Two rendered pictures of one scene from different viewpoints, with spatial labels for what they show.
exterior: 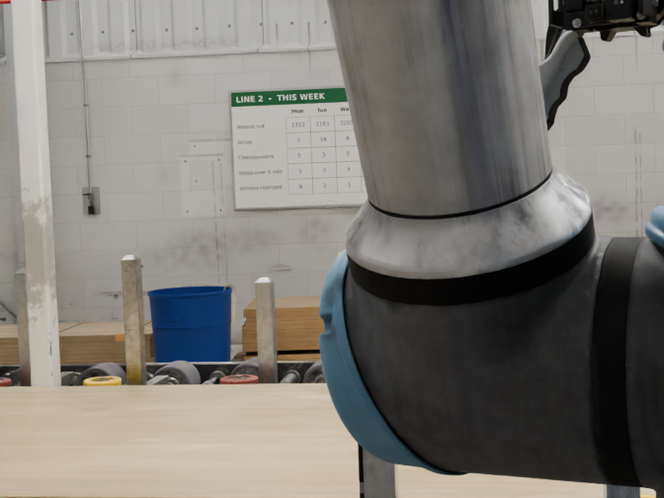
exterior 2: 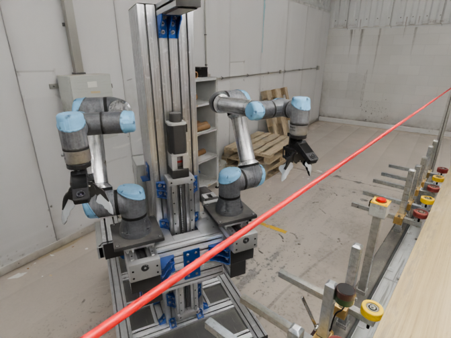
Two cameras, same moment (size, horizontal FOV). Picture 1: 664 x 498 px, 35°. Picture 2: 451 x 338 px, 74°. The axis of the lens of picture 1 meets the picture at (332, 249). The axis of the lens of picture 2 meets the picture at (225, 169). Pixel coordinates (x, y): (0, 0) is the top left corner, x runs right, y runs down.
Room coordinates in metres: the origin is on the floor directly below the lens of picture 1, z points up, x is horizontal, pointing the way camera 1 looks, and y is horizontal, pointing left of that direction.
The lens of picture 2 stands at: (1.20, -1.42, 1.84)
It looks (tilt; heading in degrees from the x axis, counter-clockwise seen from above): 21 degrees down; 122
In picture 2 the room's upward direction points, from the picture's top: straight up
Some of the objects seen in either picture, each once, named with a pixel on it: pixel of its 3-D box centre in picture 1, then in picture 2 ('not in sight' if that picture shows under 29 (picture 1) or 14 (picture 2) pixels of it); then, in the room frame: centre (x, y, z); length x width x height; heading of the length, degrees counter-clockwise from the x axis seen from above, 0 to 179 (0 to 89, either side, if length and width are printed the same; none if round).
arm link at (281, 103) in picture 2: not in sight; (280, 108); (0.71, -0.20, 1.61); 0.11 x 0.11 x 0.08; 64
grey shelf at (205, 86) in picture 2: not in sight; (184, 141); (-1.23, 1.43, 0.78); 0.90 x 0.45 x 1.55; 87
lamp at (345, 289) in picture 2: not in sight; (341, 313); (1.13, -0.56, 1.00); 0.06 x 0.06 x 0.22; 81
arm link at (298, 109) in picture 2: not in sight; (299, 110); (0.81, -0.22, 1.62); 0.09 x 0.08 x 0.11; 154
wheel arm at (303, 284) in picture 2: not in sight; (322, 295); (1.02, -0.33, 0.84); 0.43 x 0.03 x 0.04; 171
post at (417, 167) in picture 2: not in sight; (411, 195); (1.31, 0.93, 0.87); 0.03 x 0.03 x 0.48; 81
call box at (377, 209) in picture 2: not in sight; (379, 208); (1.16, -0.04, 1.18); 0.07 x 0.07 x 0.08; 81
